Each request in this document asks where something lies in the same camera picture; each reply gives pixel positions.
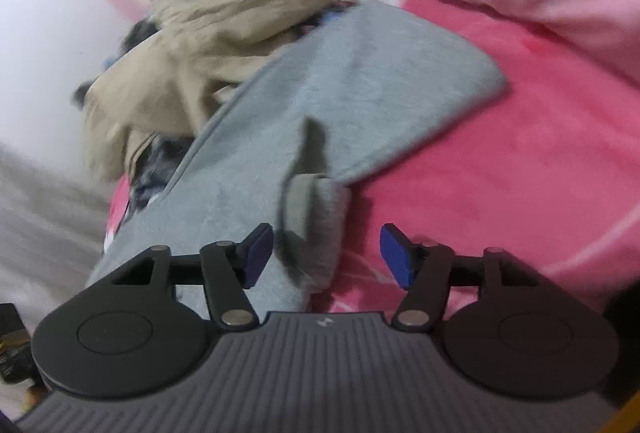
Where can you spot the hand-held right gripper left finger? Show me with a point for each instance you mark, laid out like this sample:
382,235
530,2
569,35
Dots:
257,255

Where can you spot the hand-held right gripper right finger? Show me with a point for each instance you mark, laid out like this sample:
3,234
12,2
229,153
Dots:
397,258

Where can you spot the grey sweatshirt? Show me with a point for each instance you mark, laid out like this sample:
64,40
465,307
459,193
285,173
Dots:
360,83

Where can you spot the dark plaid shirt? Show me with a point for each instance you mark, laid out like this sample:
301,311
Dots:
157,168

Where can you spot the pink floral blanket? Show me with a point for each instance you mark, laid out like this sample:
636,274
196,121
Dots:
500,173

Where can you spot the beige garment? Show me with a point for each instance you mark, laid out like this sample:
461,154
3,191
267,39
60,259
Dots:
210,43

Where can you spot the dark box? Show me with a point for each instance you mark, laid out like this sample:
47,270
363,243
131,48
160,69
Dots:
12,343

